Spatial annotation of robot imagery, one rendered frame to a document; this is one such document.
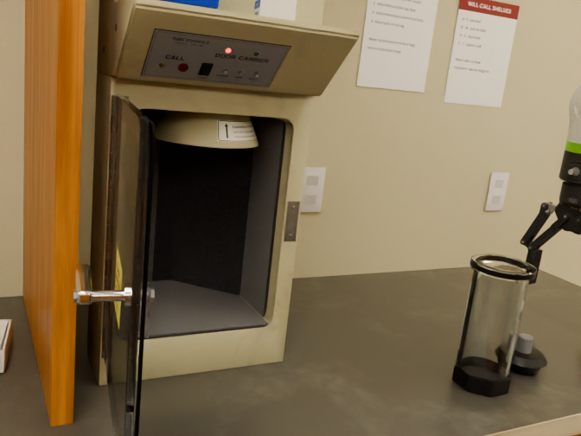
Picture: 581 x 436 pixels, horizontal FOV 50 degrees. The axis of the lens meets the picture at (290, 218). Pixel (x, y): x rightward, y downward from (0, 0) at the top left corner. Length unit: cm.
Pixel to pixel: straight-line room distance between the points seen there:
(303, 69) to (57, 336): 51
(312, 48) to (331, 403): 55
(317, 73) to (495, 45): 96
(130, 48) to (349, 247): 98
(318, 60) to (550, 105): 120
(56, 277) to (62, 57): 28
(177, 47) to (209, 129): 18
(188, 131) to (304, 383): 46
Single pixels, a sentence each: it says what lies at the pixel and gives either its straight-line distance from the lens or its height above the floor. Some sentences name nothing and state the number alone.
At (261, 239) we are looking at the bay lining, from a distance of 110.
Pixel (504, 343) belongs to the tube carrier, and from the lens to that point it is 113.
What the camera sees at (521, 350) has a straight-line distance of 127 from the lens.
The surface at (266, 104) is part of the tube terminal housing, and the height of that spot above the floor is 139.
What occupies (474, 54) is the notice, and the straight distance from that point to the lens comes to 179.
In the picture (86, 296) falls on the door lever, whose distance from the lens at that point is 67.
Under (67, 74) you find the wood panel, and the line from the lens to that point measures 81.
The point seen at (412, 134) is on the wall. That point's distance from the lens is 169.
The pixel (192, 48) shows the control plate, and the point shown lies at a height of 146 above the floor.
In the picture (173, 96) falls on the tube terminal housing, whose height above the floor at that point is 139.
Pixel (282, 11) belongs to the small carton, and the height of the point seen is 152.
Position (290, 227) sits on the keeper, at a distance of 104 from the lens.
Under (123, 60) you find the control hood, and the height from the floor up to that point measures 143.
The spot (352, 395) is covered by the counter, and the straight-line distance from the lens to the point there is 106.
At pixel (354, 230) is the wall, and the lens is 165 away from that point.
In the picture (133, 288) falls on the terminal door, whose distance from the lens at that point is 63.
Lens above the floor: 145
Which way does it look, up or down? 14 degrees down
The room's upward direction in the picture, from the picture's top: 6 degrees clockwise
